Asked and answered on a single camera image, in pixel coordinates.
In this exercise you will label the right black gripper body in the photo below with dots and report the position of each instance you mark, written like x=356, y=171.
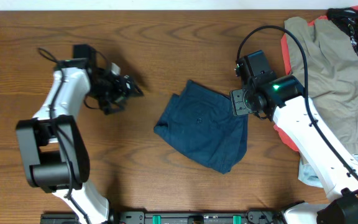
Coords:
x=243, y=101

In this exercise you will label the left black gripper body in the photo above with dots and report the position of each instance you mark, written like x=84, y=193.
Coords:
x=110, y=92

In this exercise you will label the navy blue shorts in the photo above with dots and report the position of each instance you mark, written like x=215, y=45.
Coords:
x=200, y=124

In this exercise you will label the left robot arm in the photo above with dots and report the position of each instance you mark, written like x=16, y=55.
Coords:
x=53, y=152

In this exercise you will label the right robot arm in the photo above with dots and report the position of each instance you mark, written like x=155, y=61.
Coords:
x=283, y=102

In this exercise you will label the light blue white garment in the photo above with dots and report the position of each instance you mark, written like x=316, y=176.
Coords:
x=307, y=175

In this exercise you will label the khaki beige shorts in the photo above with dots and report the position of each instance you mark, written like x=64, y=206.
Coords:
x=332, y=76

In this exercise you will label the black printed garment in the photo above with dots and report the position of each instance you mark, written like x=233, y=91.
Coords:
x=346, y=19

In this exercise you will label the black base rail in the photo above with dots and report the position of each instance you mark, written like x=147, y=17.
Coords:
x=249, y=217

